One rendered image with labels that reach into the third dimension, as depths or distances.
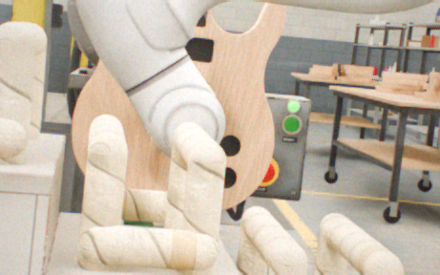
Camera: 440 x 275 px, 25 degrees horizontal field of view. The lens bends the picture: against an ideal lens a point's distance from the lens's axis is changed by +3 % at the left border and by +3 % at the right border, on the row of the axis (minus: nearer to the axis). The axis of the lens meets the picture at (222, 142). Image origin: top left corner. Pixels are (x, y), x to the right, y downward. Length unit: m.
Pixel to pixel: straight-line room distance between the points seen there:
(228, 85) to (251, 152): 0.12
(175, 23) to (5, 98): 0.54
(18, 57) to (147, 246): 0.18
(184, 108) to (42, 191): 0.52
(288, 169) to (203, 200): 1.09
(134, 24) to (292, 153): 0.67
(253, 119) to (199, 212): 0.89
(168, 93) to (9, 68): 0.53
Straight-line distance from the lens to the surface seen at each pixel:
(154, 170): 1.67
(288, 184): 1.87
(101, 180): 0.78
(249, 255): 0.98
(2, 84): 0.78
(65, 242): 0.89
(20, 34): 0.78
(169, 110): 1.24
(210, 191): 0.79
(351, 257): 0.89
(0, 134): 0.77
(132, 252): 0.78
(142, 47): 1.28
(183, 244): 0.78
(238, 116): 1.67
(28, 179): 0.75
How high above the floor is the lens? 1.22
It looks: 6 degrees down
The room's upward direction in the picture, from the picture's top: 6 degrees clockwise
